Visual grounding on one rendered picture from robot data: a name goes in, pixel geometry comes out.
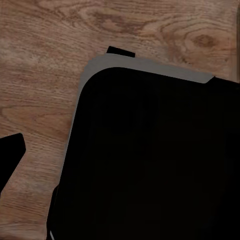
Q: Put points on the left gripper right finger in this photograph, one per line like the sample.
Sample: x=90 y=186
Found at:
x=232 y=149

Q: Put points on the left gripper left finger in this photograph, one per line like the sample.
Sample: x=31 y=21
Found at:
x=12 y=149

